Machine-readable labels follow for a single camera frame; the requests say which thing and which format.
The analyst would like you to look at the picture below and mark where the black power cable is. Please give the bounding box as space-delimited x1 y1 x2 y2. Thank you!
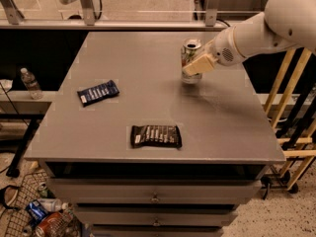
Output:
215 18 231 28

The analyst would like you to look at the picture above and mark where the green can in basket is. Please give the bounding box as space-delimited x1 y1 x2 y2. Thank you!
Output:
38 183 48 198

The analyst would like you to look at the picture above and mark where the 7up soda can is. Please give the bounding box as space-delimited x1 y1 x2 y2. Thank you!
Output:
181 39 202 84

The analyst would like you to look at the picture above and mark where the plastic bottle in basket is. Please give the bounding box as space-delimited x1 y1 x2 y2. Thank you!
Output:
39 198 68 212

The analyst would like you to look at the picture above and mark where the wire mesh basket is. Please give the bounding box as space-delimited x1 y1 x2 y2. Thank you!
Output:
4 171 81 237

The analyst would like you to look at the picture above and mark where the grey side bench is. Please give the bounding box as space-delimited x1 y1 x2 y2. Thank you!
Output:
0 91 56 178

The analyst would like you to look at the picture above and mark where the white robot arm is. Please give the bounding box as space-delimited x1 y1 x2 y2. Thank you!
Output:
183 0 316 76

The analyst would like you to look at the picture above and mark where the black chocolate rxbar wrapper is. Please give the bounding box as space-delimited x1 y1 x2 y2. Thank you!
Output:
130 125 182 148

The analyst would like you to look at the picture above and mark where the grey drawer cabinet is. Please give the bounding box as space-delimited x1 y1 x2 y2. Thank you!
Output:
26 32 284 237

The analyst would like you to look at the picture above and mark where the blue snack bag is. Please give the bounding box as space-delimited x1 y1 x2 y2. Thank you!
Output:
26 199 48 222

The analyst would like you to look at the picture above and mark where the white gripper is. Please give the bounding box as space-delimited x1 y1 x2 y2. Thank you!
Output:
183 27 246 76

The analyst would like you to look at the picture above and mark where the clear plastic water bottle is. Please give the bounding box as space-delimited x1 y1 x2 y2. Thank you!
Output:
21 68 43 100

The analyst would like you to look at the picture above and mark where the red soda can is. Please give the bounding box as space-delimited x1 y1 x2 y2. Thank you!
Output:
36 212 69 237

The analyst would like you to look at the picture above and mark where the blue rxbar wrapper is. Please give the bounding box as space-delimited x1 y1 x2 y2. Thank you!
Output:
77 80 119 107

